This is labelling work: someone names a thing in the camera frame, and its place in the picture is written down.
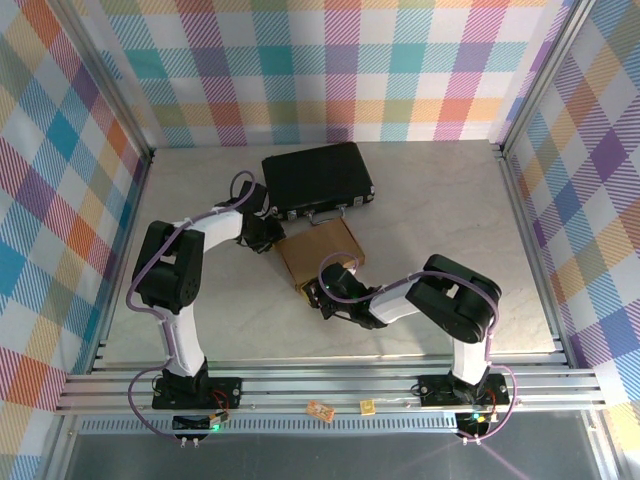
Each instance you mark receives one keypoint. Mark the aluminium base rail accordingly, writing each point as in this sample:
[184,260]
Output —
[325,385]

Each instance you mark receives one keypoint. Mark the brown cardboard paper box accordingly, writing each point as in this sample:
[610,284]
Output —
[320,247]

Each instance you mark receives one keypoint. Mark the yellow paper tag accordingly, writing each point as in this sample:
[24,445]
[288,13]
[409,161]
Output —
[367,406]

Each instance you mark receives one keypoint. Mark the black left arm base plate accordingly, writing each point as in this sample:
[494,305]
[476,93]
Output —
[225,392]

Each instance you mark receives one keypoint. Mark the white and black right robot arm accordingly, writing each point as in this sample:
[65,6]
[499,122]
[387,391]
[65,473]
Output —
[395,302]

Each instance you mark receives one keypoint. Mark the black briefcase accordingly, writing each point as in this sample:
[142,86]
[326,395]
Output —
[315,180]

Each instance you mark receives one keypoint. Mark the plaid cloth backdrop panel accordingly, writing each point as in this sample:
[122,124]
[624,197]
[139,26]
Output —
[40,200]
[320,75]
[600,200]

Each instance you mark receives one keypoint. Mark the orange paper tag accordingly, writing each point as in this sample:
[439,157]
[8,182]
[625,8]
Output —
[320,411]

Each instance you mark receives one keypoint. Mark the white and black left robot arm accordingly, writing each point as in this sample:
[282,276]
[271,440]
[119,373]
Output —
[220,230]

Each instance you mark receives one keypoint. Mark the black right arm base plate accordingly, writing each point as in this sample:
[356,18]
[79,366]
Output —
[435,390]

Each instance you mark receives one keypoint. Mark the aluminium corner post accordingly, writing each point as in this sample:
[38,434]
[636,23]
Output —
[102,75]
[542,75]

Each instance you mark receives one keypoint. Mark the aluminium side rail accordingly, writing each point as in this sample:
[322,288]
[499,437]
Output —
[517,210]
[133,210]

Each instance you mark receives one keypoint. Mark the grey metal panel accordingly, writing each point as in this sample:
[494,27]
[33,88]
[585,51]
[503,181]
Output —
[320,460]

